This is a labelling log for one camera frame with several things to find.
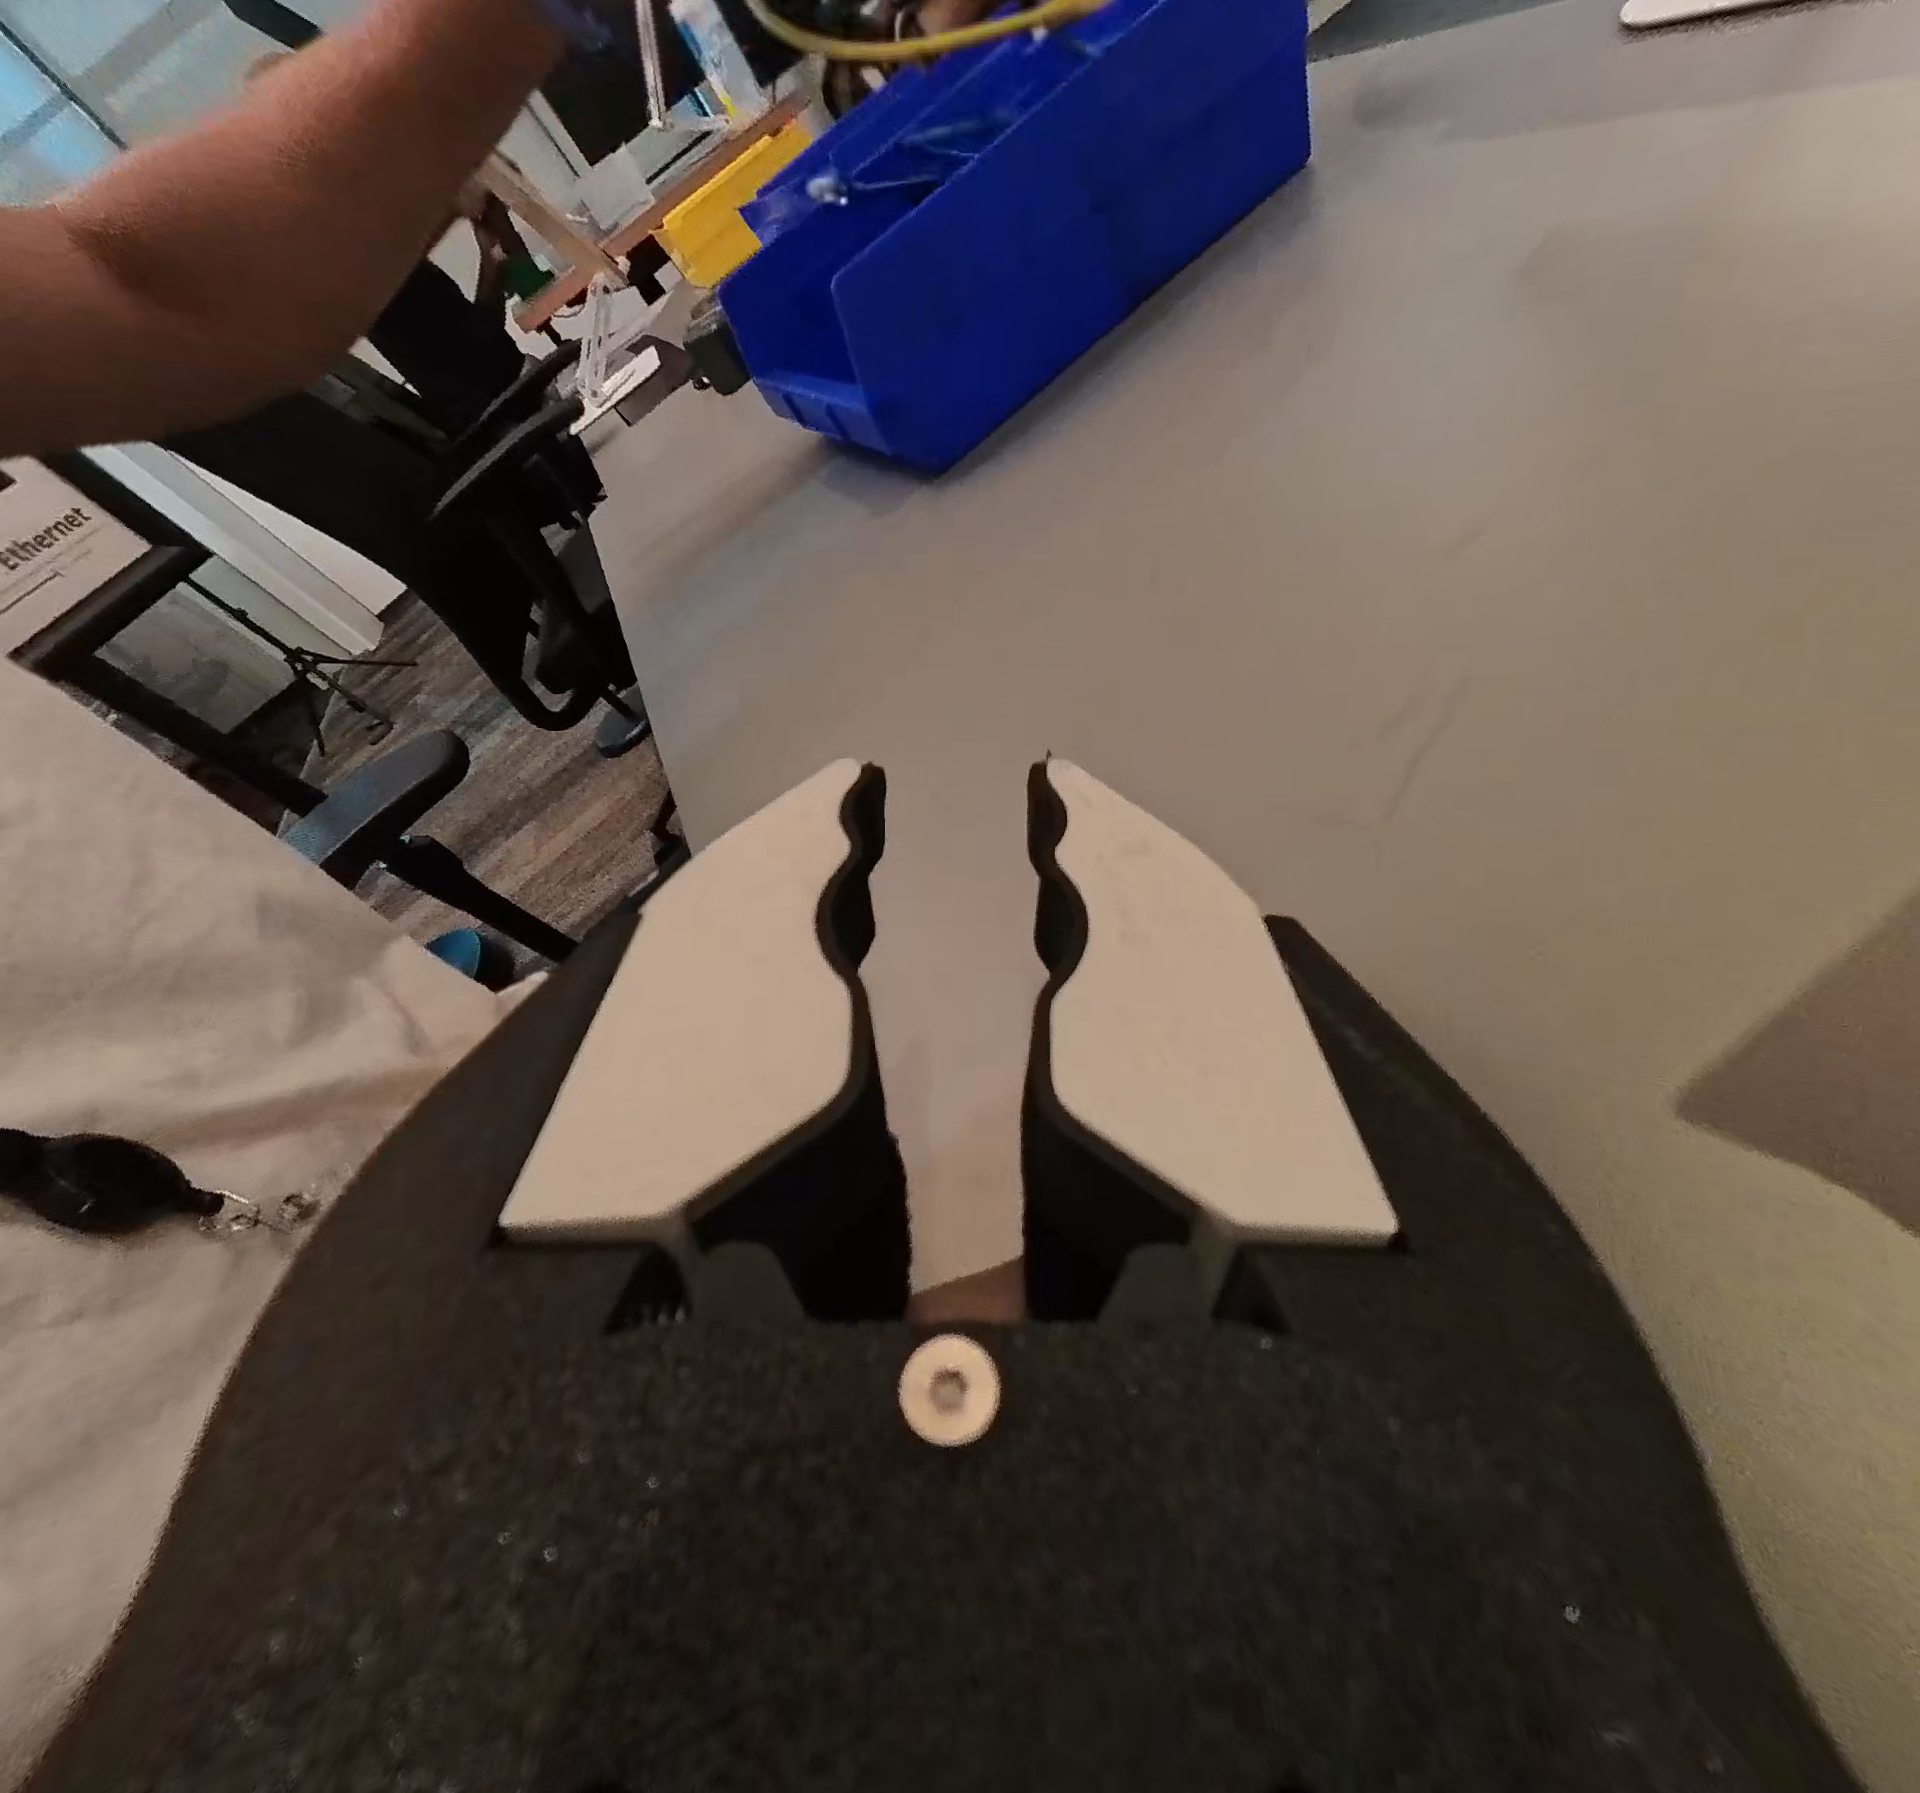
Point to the large glass window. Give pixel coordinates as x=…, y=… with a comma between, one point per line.
x=91, y=22

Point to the blue plastic bin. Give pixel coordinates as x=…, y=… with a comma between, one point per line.
x=1051, y=219

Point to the small yellow bin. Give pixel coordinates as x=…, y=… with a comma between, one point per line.
x=728, y=210

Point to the black framed white sign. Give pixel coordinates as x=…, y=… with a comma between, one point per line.
x=75, y=548

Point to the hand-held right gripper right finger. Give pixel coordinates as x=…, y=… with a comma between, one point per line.
x=1200, y=1042

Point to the person's left forearm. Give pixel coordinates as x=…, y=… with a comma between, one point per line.
x=225, y=249

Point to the black office chair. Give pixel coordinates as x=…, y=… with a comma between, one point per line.
x=494, y=548

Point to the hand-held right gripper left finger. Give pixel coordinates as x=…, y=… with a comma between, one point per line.
x=705, y=1042

